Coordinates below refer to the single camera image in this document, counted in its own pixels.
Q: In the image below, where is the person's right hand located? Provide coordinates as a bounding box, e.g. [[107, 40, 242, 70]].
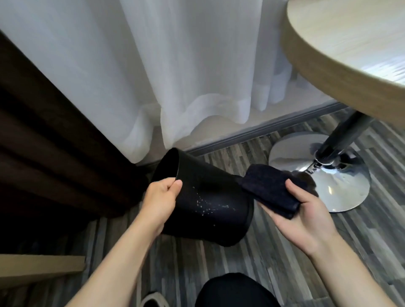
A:
[[263, 178, 340, 257]]

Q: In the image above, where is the person's left hand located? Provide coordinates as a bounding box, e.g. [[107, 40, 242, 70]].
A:
[[139, 177, 183, 234]]

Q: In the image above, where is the dark blue cleaning cloth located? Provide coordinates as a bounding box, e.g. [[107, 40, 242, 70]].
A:
[[241, 164, 317, 220]]

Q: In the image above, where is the black plastic waste bin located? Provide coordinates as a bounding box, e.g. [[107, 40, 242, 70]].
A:
[[151, 148, 255, 247]]

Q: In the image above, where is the person's right forearm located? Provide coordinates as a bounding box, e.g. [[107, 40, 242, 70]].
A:
[[307, 234, 405, 307]]

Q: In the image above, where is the person's left forearm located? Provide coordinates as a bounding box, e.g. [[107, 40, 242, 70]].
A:
[[65, 218, 159, 307]]

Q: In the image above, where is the chrome round table base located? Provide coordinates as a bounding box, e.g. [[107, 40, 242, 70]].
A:
[[268, 132, 371, 213]]

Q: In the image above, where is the black table pole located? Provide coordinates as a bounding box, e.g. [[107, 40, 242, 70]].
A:
[[315, 110, 376, 165]]

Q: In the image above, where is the grey skirting board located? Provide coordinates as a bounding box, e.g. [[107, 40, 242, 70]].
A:
[[185, 102, 348, 156]]

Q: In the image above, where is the person's shoe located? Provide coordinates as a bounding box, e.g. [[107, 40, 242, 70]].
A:
[[140, 292, 171, 307]]

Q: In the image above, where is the white sheer curtain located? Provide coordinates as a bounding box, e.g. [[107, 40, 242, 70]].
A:
[[0, 0, 339, 164]]

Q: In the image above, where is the person's black trouser leg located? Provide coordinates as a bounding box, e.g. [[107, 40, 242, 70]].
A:
[[194, 273, 280, 307]]

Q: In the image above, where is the dark brown curtain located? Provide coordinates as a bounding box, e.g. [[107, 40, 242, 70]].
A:
[[0, 30, 149, 234]]

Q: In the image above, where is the round wooden table top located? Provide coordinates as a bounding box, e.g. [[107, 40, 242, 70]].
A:
[[281, 0, 405, 128]]

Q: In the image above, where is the light wooden furniture edge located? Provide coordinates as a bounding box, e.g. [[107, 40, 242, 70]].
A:
[[0, 254, 86, 289]]

